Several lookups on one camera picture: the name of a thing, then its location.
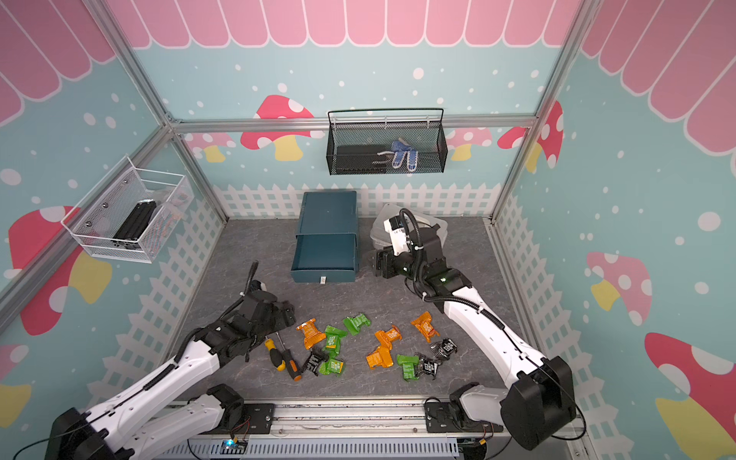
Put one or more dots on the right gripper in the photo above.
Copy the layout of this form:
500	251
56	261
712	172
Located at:
388	253

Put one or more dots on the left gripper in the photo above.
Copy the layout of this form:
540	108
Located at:
288	312

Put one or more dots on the black checkered cookie packet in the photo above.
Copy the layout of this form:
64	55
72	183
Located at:
427	367
314	361
443	350

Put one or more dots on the teal three-drawer cabinet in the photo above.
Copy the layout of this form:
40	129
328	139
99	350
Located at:
327	238

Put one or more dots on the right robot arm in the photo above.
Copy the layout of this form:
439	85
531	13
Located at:
538	399

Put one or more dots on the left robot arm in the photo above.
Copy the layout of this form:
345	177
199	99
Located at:
129	426

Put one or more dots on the orange cookie packet far left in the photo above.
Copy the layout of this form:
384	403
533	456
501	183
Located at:
312	336

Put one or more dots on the orange cookie packet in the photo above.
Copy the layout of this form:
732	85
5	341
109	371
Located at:
381	357
388	337
312	336
425	326

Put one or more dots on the green cookie packet left middle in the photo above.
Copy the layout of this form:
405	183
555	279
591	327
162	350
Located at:
334	337

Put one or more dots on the green cookie packet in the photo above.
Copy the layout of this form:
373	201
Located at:
331	367
354	324
409	366
334	337

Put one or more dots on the green cookie packet upper middle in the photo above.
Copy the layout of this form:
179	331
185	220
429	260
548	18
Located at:
354	324

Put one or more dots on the orange cookie packet right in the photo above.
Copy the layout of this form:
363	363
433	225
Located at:
425	326

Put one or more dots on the green cookie packet lower left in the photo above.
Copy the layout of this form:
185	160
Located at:
331	367

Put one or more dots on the orange cookie packet lower centre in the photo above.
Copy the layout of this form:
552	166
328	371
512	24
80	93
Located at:
381	357

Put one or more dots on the green cookie packet right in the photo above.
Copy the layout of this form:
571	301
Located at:
409	366

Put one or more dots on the blue white item in basket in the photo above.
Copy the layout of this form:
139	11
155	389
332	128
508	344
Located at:
401	155

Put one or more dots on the small green circuit board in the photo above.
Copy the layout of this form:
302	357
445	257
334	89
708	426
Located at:
233	447

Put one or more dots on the black box in white basket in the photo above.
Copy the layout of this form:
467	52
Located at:
128	235

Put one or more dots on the yellow handled screwdriver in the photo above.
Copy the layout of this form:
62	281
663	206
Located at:
275	355

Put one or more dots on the orange handled screwdriver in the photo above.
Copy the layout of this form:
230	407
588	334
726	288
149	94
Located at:
293	367

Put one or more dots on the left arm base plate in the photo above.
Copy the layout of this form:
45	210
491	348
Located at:
253	418

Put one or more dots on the black wire wall basket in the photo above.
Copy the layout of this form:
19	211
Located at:
422	127

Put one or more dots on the white slotted cable duct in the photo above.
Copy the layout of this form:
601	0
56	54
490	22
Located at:
313	448

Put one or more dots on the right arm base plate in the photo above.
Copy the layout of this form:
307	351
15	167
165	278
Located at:
447	417

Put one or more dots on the white wire wall basket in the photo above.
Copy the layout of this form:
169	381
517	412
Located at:
93	222

